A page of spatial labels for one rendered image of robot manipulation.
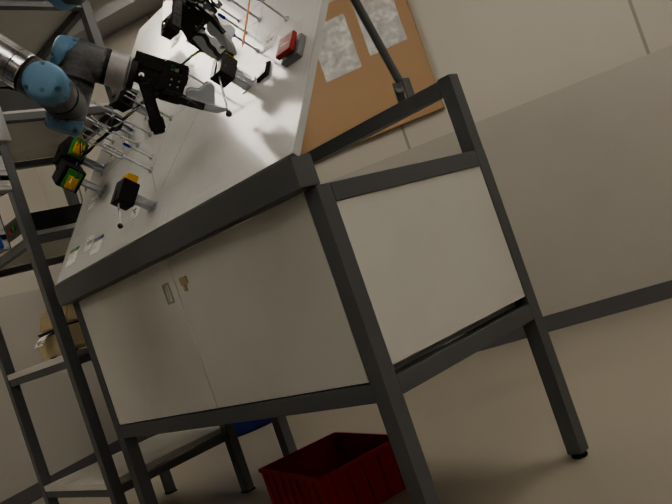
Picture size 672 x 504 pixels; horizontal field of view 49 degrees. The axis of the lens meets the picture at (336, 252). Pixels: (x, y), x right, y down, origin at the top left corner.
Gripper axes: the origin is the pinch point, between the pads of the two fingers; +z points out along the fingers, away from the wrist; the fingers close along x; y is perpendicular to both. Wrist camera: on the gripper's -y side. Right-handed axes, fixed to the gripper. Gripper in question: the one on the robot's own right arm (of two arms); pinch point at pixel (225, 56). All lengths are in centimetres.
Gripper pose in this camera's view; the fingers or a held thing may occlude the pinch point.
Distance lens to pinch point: 174.9
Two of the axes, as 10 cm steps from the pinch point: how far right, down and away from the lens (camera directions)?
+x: -6.7, 3.4, 6.6
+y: 3.7, -6.2, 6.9
